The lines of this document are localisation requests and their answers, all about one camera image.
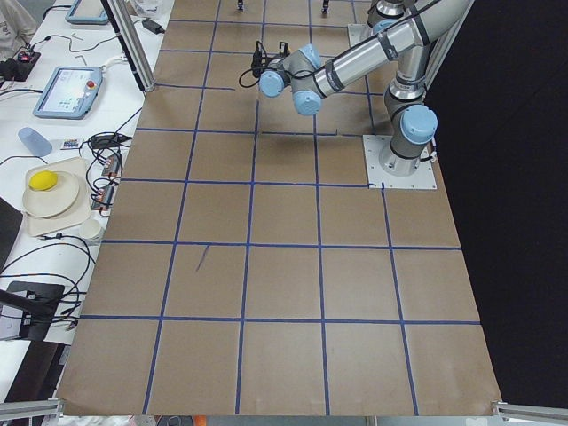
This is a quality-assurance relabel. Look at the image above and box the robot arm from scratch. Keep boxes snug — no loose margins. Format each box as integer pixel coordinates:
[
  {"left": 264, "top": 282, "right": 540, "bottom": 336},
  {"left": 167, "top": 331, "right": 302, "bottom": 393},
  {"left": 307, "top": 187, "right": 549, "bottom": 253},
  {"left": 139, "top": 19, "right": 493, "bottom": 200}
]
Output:
[
  {"left": 367, "top": 0, "right": 405, "bottom": 34},
  {"left": 251, "top": 0, "right": 469, "bottom": 178}
]

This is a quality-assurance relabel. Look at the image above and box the brown paper table cover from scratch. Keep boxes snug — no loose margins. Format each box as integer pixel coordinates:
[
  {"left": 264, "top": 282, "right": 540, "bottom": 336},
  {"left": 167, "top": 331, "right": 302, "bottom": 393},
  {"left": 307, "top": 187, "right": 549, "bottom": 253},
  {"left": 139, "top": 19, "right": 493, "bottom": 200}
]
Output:
[{"left": 58, "top": 1, "right": 500, "bottom": 415}]

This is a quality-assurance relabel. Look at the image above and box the beige tray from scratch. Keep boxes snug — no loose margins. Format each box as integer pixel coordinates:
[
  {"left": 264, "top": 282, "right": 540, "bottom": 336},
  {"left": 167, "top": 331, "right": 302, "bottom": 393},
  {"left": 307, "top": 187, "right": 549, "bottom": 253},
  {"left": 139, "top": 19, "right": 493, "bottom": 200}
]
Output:
[{"left": 22, "top": 157, "right": 91, "bottom": 237}]

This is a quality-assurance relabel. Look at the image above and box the near teach pendant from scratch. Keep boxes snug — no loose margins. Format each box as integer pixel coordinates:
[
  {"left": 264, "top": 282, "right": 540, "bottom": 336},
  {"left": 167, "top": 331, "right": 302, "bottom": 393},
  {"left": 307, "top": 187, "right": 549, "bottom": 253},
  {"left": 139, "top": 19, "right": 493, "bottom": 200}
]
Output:
[{"left": 33, "top": 67, "right": 103, "bottom": 120}]

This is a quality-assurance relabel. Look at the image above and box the teach pendant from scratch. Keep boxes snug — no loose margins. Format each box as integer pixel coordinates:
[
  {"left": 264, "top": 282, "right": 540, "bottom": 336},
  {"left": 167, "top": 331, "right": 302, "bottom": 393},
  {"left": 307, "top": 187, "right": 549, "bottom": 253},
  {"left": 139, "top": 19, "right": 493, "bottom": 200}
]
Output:
[
  {"left": 66, "top": 0, "right": 109, "bottom": 25},
  {"left": 33, "top": 67, "right": 103, "bottom": 120}
]

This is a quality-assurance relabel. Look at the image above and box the black power adapter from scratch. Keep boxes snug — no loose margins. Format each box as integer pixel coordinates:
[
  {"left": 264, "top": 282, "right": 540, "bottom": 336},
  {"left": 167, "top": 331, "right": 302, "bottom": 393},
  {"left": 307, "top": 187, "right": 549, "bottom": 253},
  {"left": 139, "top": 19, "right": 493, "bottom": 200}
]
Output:
[{"left": 142, "top": 18, "right": 165, "bottom": 35}]

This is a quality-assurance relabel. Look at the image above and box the white paper cup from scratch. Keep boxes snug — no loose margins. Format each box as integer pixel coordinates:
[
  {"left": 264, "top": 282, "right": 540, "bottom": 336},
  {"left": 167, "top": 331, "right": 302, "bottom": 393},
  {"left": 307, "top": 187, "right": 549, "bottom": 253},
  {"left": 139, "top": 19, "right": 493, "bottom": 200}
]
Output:
[{"left": 79, "top": 219, "right": 105, "bottom": 245}]

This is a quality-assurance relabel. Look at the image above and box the aluminium frame post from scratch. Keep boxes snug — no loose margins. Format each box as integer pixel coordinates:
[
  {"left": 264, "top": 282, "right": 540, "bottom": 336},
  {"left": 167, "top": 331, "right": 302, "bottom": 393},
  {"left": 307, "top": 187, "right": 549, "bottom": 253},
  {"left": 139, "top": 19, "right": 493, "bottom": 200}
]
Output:
[{"left": 101, "top": 0, "right": 154, "bottom": 92}]

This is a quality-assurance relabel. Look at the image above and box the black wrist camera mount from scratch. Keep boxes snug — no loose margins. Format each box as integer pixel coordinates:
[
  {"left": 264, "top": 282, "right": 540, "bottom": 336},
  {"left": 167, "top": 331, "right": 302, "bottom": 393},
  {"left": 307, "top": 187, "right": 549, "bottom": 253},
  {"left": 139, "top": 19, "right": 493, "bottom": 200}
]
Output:
[{"left": 250, "top": 40, "right": 290, "bottom": 78}]

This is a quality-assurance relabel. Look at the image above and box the blue plastic cup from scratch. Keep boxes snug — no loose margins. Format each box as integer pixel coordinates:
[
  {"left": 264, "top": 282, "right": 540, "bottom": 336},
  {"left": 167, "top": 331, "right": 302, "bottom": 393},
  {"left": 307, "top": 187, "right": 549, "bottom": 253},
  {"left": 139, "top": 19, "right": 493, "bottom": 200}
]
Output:
[{"left": 18, "top": 127, "right": 52, "bottom": 157}]

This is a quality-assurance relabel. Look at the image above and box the yellow lemon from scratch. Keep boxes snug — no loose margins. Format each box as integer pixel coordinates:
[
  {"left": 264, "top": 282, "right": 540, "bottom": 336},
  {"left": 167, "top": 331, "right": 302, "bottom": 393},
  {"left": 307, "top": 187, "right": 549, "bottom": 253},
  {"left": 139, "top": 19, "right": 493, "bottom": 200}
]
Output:
[{"left": 28, "top": 170, "right": 59, "bottom": 192}]

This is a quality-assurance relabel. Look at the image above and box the far teach pendant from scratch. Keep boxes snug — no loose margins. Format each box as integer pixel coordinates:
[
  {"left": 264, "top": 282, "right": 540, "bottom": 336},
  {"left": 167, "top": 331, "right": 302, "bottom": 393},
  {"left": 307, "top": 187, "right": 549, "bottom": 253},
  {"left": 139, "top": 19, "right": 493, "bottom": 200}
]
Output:
[{"left": 66, "top": 0, "right": 109, "bottom": 25}]

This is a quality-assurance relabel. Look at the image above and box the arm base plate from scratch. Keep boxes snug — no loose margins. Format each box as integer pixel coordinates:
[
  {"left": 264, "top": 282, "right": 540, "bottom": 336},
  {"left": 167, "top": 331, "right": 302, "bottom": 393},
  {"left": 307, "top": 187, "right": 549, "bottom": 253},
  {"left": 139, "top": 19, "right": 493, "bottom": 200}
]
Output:
[
  {"left": 363, "top": 135, "right": 437, "bottom": 190},
  {"left": 347, "top": 23, "right": 372, "bottom": 47}
]

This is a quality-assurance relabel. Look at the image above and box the beige plate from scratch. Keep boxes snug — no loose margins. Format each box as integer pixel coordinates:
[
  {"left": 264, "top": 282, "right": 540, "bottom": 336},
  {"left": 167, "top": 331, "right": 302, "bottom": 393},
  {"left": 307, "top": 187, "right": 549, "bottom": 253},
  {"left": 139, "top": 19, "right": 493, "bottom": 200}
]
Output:
[{"left": 22, "top": 171, "right": 80, "bottom": 217}]

